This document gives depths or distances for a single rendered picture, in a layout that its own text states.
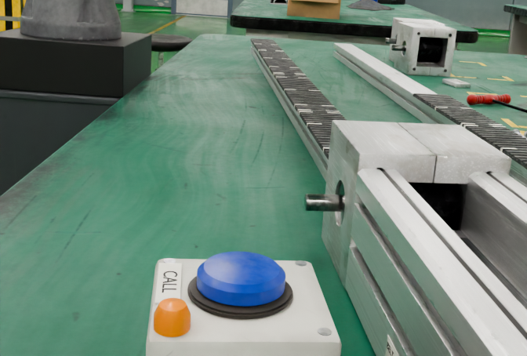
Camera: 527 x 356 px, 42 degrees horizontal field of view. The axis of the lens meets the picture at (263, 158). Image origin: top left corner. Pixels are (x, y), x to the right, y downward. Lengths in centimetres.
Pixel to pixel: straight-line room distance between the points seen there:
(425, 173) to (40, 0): 75
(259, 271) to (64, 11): 79
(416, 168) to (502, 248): 7
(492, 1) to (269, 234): 1144
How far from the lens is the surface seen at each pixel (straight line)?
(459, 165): 45
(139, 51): 111
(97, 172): 68
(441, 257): 32
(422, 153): 45
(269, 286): 30
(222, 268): 31
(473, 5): 1185
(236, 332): 29
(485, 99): 117
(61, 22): 106
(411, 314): 34
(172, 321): 28
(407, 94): 106
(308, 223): 57
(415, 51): 142
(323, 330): 30
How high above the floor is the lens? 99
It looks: 16 degrees down
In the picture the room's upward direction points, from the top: 4 degrees clockwise
